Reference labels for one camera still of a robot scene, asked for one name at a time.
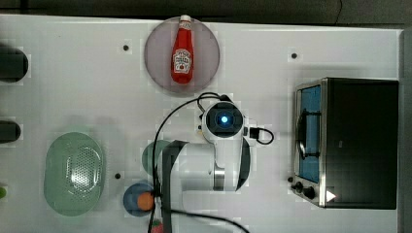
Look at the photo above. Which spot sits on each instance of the green perforated colander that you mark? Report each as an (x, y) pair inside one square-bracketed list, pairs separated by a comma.
[(74, 174)]

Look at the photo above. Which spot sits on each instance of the green cup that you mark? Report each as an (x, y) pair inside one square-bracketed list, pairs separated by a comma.
[(152, 153)]

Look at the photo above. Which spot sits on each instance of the black round pot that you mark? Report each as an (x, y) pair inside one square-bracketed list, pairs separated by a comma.
[(9, 131)]

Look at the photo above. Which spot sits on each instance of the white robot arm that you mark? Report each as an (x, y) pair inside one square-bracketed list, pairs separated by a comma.
[(221, 163)]

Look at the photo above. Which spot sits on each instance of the large dark steel pot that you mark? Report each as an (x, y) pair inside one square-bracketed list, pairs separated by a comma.
[(13, 65)]

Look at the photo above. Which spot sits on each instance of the blue bowl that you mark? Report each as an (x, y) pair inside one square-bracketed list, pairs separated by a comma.
[(130, 198)]

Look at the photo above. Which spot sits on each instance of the silver black toaster oven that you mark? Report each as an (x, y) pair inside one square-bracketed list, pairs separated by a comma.
[(345, 143)]

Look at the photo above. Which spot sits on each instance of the red ketchup bottle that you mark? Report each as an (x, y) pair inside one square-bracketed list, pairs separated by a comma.
[(182, 52)]

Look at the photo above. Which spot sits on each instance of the red toy strawberry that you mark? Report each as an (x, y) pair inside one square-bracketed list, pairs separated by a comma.
[(157, 227)]

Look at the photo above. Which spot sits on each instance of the orange ball fruit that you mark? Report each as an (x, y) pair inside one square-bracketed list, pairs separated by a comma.
[(145, 201)]

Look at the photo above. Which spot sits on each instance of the grey round plate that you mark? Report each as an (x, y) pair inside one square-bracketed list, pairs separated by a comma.
[(158, 56)]

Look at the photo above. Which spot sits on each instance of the green toy pear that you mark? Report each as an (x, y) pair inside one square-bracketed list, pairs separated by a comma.
[(3, 192)]

